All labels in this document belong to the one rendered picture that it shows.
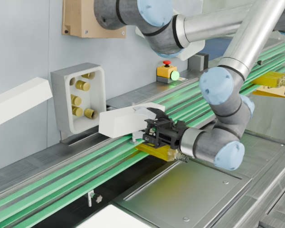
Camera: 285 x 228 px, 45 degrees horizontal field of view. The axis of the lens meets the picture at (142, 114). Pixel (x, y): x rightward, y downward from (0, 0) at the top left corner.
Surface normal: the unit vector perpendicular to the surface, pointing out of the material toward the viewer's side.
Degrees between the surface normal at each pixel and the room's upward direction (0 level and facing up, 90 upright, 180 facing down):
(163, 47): 69
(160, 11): 10
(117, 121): 0
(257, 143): 90
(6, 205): 90
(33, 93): 0
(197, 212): 90
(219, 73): 92
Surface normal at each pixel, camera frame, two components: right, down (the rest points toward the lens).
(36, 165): -0.01, -0.92
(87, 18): 0.78, 0.17
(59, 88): -0.65, 0.30
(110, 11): -0.34, 0.47
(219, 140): -0.29, -0.46
